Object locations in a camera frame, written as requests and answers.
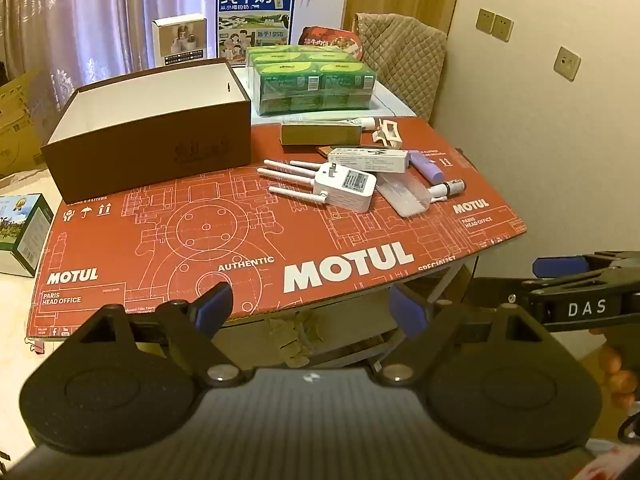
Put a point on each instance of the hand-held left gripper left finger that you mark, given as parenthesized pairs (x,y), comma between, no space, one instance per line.
(216,305)

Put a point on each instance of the white black-tipped device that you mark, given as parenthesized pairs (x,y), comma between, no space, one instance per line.
(447,188)

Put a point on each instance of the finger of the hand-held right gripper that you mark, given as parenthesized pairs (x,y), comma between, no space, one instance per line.
(555,265)
(580,307)

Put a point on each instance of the white toothpaste tube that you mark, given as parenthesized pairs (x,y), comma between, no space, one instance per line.
(361,122)

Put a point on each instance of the pink binder clip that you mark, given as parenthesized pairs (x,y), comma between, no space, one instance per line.
(37,346)

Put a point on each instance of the gold rectangular box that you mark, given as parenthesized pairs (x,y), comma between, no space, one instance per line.
(320,135)

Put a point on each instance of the white hair claw clip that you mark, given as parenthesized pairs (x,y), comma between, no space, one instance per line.
(390,132)

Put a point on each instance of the white ointment box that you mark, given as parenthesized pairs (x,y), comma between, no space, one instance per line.
(370,160)

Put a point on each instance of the blue milk carton box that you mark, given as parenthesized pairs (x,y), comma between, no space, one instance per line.
(255,20)

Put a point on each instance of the tan cardboard box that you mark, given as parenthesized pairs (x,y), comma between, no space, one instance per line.
(20,125)

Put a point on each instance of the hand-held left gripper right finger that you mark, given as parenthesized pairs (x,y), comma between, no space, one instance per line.
(407,310)

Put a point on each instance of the brown cardboard box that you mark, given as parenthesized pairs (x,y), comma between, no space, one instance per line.
(150,155)

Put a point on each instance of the beige wall switch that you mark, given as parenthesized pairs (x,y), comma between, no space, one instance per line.
(485,21)
(503,28)

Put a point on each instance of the sheer purple curtain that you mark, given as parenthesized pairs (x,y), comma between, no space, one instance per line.
(100,10)

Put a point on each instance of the red printed cardboard sheet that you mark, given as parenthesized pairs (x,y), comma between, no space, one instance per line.
(300,220)

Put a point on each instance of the small white photo box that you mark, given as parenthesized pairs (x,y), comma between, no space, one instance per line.
(180,40)

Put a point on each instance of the person's right hand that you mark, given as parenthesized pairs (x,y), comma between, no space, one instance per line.
(617,375)

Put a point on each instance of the green tissue multipack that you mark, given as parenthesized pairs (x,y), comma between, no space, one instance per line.
(300,85)

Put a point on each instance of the red instant food bowl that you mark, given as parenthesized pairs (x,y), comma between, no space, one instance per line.
(330,42)

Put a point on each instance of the purple cylinder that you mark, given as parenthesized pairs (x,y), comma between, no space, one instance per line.
(425,166)

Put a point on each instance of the beige quilted chair cover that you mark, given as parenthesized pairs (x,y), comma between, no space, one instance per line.
(405,60)

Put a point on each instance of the green printed box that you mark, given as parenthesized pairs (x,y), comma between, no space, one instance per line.
(30,230)

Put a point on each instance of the beige wall socket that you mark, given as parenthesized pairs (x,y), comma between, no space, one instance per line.
(567,63)

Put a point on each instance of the white wifi extender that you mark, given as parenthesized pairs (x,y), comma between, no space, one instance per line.
(345,190)

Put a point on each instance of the beige crumpled cloth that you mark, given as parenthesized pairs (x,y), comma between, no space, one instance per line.
(295,330)

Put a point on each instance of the clear plastic case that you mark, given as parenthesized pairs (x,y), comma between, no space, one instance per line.
(405,195)

